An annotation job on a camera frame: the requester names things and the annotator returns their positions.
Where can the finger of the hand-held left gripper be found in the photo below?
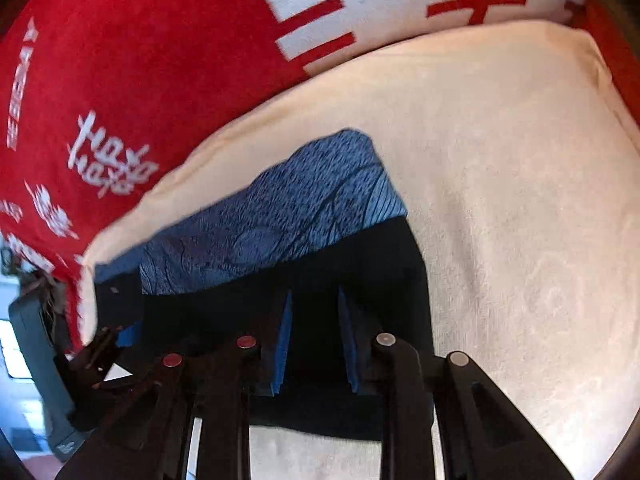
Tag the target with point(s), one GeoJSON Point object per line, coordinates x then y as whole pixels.
{"type": "Point", "coordinates": [127, 336]}
{"type": "Point", "coordinates": [115, 390]}

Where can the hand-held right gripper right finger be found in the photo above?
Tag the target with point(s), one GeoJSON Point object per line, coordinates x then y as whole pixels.
{"type": "Point", "coordinates": [350, 345]}

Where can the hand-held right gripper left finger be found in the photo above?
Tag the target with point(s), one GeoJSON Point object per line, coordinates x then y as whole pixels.
{"type": "Point", "coordinates": [282, 345]}

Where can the black pants with blue stripe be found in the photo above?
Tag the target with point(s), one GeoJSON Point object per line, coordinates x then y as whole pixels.
{"type": "Point", "coordinates": [300, 210]}

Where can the cream blanket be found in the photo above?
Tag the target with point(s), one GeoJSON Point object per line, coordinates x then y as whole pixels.
{"type": "Point", "coordinates": [500, 185]}

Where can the red printed blanket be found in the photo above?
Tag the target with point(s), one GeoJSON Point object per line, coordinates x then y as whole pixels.
{"type": "Point", "coordinates": [150, 60]}

